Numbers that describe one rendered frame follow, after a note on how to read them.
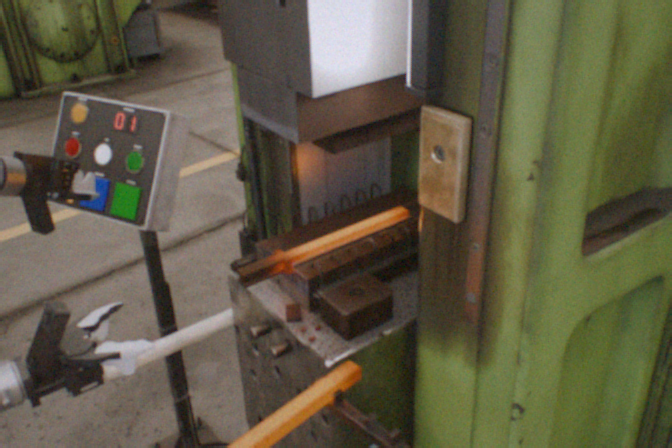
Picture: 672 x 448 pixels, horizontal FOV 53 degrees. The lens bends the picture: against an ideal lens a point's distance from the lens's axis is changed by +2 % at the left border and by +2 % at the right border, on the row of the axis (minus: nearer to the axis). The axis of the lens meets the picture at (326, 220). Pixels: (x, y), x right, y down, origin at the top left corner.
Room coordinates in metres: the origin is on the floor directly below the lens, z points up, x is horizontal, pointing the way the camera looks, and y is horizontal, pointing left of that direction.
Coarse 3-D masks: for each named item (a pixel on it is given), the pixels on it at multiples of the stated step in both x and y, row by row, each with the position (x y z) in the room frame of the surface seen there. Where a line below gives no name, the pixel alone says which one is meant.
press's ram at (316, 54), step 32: (224, 0) 1.24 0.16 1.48; (256, 0) 1.15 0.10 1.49; (288, 0) 1.06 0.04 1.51; (320, 0) 1.03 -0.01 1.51; (352, 0) 1.07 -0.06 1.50; (384, 0) 1.10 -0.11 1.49; (224, 32) 1.25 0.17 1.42; (256, 32) 1.15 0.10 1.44; (288, 32) 1.07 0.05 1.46; (320, 32) 1.03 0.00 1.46; (352, 32) 1.07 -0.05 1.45; (384, 32) 1.10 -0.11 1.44; (256, 64) 1.16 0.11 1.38; (288, 64) 1.07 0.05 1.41; (320, 64) 1.03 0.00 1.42; (352, 64) 1.07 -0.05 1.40; (384, 64) 1.10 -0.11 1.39
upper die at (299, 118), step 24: (240, 72) 1.21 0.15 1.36; (240, 96) 1.22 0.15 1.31; (264, 96) 1.15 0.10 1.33; (288, 96) 1.08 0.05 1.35; (336, 96) 1.11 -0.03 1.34; (360, 96) 1.14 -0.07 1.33; (384, 96) 1.17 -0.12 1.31; (408, 96) 1.20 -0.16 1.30; (264, 120) 1.15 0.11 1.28; (288, 120) 1.09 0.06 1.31; (312, 120) 1.08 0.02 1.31; (336, 120) 1.11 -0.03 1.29; (360, 120) 1.14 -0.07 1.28
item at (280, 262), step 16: (400, 208) 1.30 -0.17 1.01; (368, 224) 1.24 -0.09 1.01; (320, 240) 1.18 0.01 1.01; (336, 240) 1.18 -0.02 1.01; (272, 256) 1.12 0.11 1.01; (288, 256) 1.11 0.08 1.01; (304, 256) 1.13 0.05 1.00; (240, 272) 1.07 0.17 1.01; (256, 272) 1.07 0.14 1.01; (272, 272) 1.10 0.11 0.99; (288, 272) 1.10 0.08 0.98
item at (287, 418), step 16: (352, 368) 0.85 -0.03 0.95; (320, 384) 0.82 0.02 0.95; (336, 384) 0.82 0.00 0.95; (304, 400) 0.78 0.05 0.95; (320, 400) 0.79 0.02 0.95; (272, 416) 0.75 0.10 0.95; (288, 416) 0.75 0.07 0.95; (304, 416) 0.76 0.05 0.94; (256, 432) 0.72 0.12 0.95; (272, 432) 0.72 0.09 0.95; (288, 432) 0.74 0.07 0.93
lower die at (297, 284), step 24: (408, 192) 1.43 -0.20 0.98; (336, 216) 1.33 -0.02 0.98; (360, 216) 1.31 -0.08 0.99; (408, 216) 1.28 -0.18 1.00; (264, 240) 1.24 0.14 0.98; (288, 240) 1.22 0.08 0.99; (312, 240) 1.21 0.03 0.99; (360, 240) 1.20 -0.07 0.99; (384, 240) 1.19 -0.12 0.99; (336, 264) 1.11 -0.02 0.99; (360, 264) 1.14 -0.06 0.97; (408, 264) 1.21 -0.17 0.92; (288, 288) 1.12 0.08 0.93; (312, 288) 1.07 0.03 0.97
